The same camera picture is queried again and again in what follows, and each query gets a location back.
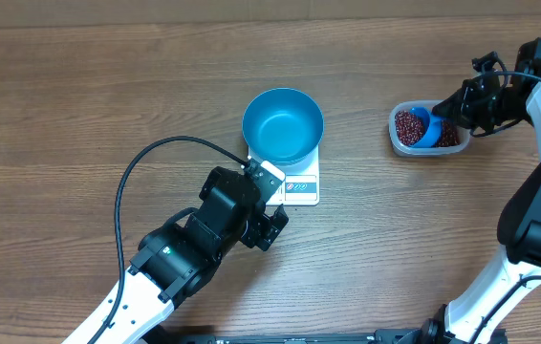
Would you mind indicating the teal blue bowl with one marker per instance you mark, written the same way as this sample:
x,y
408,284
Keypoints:
x,y
283,125

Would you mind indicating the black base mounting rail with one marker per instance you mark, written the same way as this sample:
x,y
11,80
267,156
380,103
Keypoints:
x,y
386,336

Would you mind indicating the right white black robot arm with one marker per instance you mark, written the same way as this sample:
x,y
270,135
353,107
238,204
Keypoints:
x,y
515,269

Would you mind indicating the clear plastic food container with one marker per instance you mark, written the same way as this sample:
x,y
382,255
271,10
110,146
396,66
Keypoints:
x,y
405,151

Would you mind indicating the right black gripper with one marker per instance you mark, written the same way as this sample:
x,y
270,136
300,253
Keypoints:
x,y
458,104

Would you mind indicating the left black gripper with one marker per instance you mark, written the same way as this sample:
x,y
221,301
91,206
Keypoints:
x,y
264,229

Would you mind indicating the blue plastic measuring scoop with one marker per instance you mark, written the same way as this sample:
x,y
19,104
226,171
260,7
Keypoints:
x,y
433,127

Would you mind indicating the red adzuki beans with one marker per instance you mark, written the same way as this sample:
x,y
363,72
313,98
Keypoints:
x,y
409,129

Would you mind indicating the white digital kitchen scale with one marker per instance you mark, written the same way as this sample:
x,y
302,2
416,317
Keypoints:
x,y
301,186

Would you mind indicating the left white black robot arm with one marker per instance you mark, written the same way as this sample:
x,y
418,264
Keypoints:
x,y
176,260

